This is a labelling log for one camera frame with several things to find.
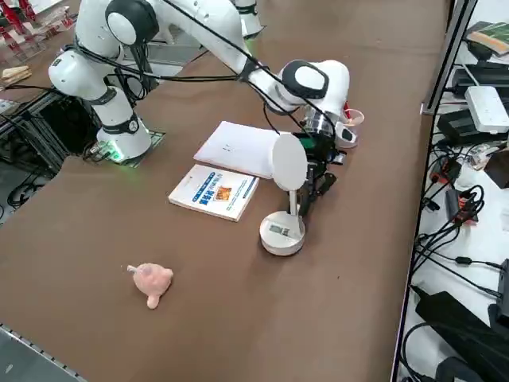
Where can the clear plastic cup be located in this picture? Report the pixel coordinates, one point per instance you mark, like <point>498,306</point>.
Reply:
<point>358,119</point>

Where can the clipboard with white paper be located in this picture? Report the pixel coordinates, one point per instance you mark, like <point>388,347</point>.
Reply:
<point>230,139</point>

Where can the black device box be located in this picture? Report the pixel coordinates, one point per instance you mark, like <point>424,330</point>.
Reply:
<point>483,75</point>

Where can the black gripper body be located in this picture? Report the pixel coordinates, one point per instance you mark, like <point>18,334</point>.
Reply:
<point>322,151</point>

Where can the flat black power adapter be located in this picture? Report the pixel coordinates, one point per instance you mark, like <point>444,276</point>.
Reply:
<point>461,125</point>

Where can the white book with blue print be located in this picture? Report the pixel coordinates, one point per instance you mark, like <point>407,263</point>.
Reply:
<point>210,195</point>

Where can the orange black plug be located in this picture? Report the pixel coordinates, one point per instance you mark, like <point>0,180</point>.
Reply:
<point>445,171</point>

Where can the white foldable desk lamp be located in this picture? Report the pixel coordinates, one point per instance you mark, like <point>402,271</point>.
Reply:
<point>288,161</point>

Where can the pink plush pig toy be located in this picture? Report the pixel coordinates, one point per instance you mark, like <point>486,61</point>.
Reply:
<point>153,280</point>

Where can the red capped marker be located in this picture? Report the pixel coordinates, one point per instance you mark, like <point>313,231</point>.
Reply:
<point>349,113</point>

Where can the grey metal rail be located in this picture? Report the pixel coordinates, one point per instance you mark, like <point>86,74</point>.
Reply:
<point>36,350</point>

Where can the small black adapter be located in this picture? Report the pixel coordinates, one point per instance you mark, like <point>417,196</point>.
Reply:
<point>452,203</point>

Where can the red rack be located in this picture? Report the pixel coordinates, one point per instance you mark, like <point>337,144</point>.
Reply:
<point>16,32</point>

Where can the aluminium frame post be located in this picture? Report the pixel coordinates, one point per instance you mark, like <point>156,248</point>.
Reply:
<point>447,59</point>

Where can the wooden block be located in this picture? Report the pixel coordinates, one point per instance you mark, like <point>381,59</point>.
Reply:
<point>16,75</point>

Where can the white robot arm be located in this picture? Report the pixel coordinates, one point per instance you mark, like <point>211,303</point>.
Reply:
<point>250,22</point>
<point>119,119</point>

